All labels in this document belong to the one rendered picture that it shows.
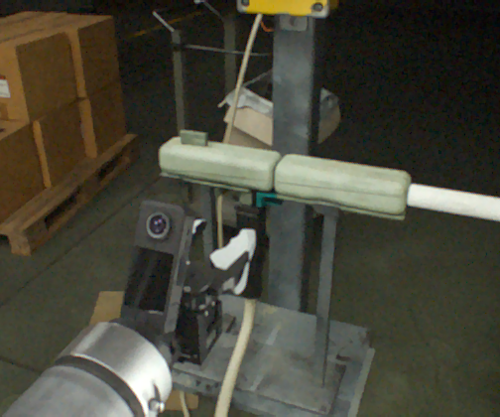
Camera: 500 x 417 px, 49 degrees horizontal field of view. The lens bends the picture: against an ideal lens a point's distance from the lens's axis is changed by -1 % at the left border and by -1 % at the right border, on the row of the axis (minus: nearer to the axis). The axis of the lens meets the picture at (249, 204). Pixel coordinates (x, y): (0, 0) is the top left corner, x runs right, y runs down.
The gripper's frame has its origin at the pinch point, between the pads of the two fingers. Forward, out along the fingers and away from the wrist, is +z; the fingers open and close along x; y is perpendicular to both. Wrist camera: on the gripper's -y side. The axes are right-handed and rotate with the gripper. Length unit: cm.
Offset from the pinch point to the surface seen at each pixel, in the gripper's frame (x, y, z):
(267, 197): 1.4, 1.1, 10.4
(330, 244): 10.4, 5.2, 8.7
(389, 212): 16.9, -1.3, 7.5
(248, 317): -0.4, 19.5, 8.2
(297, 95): 0.4, -7.8, 25.1
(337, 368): 12.0, 29.6, 13.3
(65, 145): -168, 80, 168
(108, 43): -168, 36, 216
